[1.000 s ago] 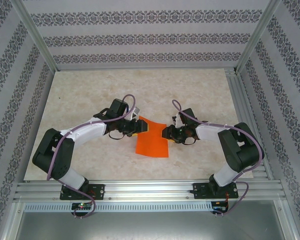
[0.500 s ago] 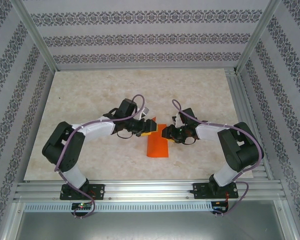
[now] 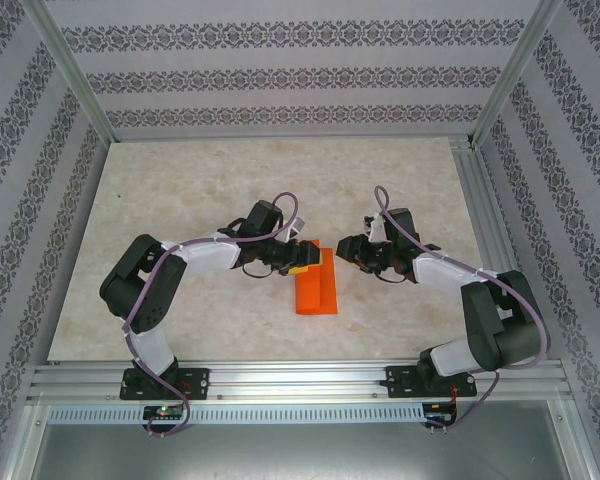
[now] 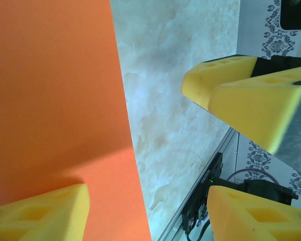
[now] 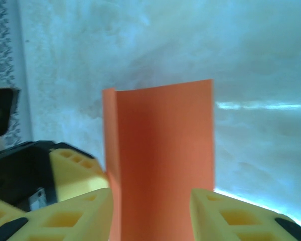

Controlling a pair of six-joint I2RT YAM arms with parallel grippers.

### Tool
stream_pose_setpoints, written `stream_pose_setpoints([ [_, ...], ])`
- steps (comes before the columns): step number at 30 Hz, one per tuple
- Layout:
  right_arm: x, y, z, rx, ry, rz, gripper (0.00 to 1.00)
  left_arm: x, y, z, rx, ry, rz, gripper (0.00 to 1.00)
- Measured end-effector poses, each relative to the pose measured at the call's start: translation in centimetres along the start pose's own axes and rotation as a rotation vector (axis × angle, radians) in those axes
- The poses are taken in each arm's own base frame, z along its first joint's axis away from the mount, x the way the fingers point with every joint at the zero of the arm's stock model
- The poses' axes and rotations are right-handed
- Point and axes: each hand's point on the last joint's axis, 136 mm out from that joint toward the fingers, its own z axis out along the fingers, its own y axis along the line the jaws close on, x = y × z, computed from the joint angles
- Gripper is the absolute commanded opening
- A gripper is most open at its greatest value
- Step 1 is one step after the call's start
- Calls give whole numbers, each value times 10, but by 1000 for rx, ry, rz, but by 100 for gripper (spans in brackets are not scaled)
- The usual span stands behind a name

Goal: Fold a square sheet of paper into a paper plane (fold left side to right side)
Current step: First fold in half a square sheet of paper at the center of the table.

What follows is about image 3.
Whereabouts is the right circuit board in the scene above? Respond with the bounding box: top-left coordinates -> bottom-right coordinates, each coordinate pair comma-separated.
424,402 -> 459,426

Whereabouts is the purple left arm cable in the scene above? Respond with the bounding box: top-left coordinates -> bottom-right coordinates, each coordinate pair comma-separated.
122,191 -> 304,440

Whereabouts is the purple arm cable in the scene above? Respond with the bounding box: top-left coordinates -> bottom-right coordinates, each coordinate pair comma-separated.
122,191 -> 304,440
373,185 -> 552,434

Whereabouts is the thin black right gripper cable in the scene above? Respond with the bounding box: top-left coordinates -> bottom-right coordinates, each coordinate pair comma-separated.
374,267 -> 412,285

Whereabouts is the thin black left gripper cable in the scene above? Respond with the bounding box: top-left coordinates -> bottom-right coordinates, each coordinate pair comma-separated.
240,263 -> 281,282

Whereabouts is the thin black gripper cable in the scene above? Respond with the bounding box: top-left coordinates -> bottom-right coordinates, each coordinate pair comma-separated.
240,263 -> 281,282
374,267 -> 412,285

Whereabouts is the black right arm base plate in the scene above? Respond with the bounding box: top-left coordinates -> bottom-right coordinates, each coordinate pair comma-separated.
385,364 -> 479,400

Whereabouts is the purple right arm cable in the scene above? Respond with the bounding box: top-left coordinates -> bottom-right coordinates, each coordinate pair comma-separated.
373,185 -> 552,434

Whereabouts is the circuit board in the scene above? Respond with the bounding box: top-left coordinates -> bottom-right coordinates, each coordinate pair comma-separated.
143,405 -> 185,421
424,402 -> 459,426

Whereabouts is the aluminium frame post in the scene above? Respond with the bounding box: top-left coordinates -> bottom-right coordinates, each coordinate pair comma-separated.
19,0 -> 117,145
470,0 -> 566,147

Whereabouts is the slotted grey cable duct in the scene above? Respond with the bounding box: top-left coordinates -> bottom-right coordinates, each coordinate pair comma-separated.
47,403 -> 427,426

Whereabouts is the long aluminium mounting rail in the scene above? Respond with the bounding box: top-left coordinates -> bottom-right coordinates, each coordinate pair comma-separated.
27,357 -> 579,404

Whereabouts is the aluminium side rail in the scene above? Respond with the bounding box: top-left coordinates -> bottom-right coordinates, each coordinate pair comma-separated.
448,135 -> 549,361

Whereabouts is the left circuit board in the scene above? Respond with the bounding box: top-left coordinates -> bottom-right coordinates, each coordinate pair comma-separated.
143,405 -> 185,421

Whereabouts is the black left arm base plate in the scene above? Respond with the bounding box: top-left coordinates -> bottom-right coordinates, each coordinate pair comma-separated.
119,367 -> 211,402

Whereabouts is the grey metal panel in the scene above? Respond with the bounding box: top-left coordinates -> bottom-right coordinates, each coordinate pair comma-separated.
29,422 -> 574,480

